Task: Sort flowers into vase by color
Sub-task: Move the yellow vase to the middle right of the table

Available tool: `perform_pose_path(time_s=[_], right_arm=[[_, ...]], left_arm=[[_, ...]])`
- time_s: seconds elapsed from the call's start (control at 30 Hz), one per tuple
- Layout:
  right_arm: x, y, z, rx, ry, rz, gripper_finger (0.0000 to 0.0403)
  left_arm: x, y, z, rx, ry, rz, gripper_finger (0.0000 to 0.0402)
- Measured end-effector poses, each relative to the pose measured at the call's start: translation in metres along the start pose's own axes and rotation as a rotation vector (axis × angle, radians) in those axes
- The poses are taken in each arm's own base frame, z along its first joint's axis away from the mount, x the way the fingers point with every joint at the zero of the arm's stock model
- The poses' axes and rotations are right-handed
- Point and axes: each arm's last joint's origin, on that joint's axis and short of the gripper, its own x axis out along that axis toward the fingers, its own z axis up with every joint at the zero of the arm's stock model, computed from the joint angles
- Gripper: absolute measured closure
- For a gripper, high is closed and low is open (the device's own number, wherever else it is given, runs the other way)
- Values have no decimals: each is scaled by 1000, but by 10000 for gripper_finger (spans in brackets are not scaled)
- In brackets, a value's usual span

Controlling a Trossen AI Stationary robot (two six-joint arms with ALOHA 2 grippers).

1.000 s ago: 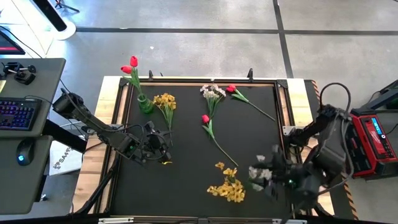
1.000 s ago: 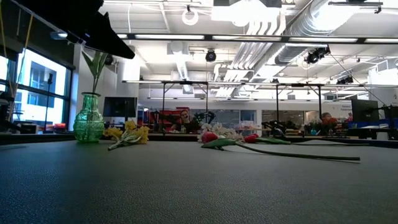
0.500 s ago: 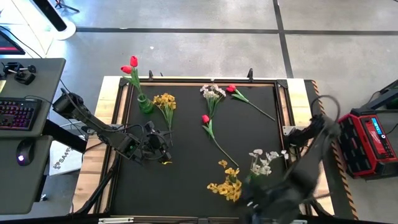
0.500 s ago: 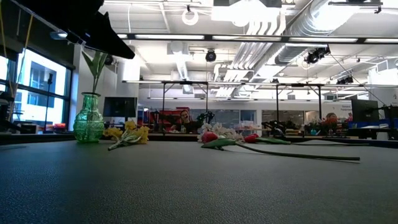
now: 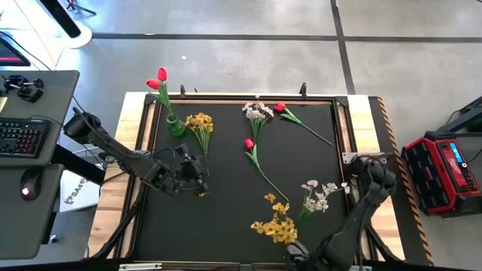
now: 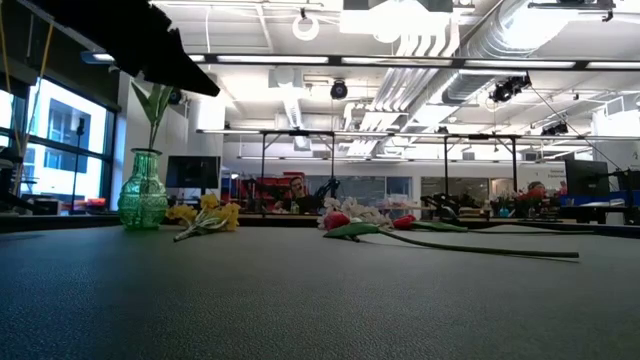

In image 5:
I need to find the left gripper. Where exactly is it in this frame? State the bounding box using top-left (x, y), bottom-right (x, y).
top-left (173, 154), bottom-right (211, 198)

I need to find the white round stand base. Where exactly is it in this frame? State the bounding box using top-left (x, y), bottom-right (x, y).
top-left (56, 22), bottom-right (93, 50)

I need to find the black stand post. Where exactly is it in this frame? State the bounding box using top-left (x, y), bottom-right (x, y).
top-left (38, 0), bottom-right (82, 39)

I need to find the black screen with red stripe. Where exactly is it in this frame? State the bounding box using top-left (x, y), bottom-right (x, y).
top-left (0, 31), bottom-right (32, 68)

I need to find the green glass vase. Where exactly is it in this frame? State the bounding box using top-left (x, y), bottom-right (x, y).
top-left (166, 114), bottom-right (188, 139)

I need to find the black table mat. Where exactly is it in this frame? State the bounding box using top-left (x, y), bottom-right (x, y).
top-left (149, 99), bottom-right (357, 264)

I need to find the black computer mouse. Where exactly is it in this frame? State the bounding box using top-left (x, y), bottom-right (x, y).
top-left (19, 168), bottom-right (44, 202)

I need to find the red and black power box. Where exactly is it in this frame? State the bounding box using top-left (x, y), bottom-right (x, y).
top-left (400, 129), bottom-right (482, 218)

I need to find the backlit black keyboard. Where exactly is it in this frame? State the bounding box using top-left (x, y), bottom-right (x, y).
top-left (0, 117), bottom-right (52, 160)

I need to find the white artificial flower bunch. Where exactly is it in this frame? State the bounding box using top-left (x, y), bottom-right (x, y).
top-left (297, 179), bottom-right (351, 227)
top-left (242, 102), bottom-right (275, 146)

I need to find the yellow artificial flower bunch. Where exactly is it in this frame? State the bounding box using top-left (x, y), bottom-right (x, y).
top-left (185, 111), bottom-right (215, 178)
top-left (250, 192), bottom-right (299, 245)

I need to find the black desk clamp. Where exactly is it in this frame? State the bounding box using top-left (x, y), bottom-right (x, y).
top-left (2, 74), bottom-right (46, 104)

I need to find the grey desk top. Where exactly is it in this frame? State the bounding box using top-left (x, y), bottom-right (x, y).
top-left (0, 69), bottom-right (81, 169)
top-left (0, 163), bottom-right (66, 260)

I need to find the black tripod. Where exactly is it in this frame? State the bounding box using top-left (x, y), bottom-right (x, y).
top-left (64, 0), bottom-right (98, 17)

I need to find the hazard striped black edge strip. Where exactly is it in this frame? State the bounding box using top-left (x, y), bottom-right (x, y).
top-left (368, 96), bottom-right (435, 266)

